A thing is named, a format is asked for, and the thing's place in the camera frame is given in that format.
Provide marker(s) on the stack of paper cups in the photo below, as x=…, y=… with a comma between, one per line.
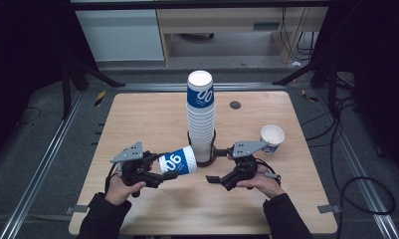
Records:
x=200, y=116

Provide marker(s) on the yellow black floor tape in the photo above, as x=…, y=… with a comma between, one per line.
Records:
x=309, y=96
x=100, y=98

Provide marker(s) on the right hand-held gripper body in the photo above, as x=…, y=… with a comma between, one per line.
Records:
x=246, y=162

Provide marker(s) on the person's right hand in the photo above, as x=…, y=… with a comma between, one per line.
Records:
x=266, y=186

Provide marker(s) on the white cabinet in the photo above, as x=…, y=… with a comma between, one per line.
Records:
x=120, y=35

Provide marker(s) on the black cup holder stand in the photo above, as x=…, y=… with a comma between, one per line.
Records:
x=215, y=156

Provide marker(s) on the small white plug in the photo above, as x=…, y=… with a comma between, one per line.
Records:
x=297, y=63

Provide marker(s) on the dark round base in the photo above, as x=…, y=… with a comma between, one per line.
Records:
x=197, y=36

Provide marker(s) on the round dark table grommet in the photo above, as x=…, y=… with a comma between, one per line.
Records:
x=235, y=105

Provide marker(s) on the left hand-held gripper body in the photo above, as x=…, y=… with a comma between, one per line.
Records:
x=134, y=162

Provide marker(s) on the blue white paper cup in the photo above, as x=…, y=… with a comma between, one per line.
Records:
x=178, y=161
x=272, y=136

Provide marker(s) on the grey table bracket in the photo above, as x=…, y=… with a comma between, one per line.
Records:
x=76, y=209
x=329, y=208

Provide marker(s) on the metal floor rail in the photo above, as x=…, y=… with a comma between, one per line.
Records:
x=154, y=87
x=359, y=172
x=41, y=169

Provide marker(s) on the person's left hand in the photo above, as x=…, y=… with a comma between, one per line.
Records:
x=119, y=192

